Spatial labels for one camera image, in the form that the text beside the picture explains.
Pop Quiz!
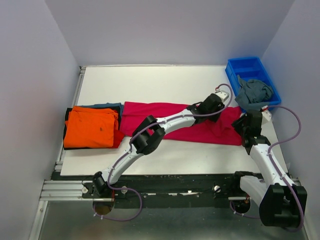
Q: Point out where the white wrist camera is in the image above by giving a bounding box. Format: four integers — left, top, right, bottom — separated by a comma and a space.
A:
214, 87, 230, 103
260, 105, 272, 125

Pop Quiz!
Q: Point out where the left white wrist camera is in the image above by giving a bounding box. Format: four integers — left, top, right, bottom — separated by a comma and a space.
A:
214, 87, 230, 103

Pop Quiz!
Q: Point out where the blue plastic bin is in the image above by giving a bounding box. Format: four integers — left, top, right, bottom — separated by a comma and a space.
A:
225, 56, 282, 105

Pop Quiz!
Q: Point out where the black folded t shirt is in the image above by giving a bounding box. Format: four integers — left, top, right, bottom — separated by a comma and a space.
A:
62, 108, 72, 143

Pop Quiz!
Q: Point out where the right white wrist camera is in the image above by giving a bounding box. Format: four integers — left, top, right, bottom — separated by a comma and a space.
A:
260, 105, 272, 125

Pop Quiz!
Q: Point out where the red folded t shirt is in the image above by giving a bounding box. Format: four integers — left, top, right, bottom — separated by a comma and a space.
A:
112, 129, 125, 149

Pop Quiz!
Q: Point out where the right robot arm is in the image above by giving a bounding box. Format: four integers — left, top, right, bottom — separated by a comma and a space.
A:
230, 106, 308, 232

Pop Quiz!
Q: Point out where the teal folded t shirt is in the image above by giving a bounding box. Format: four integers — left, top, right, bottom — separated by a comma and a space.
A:
85, 102, 125, 117

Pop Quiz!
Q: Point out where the magenta t shirt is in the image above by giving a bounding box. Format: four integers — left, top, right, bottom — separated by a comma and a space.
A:
119, 101, 245, 147

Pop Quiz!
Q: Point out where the aluminium frame profile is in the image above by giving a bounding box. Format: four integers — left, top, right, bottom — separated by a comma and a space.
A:
39, 180, 113, 202

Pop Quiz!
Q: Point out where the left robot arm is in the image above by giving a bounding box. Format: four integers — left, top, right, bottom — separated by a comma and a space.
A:
92, 90, 229, 198

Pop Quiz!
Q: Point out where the grey crumpled t shirt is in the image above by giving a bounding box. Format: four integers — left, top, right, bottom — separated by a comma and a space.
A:
235, 75, 274, 111

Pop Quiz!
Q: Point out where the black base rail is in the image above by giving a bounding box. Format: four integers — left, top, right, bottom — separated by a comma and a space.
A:
51, 171, 250, 209

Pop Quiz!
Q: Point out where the orange folded t shirt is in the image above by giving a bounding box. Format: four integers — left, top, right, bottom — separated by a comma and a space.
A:
63, 106, 120, 150

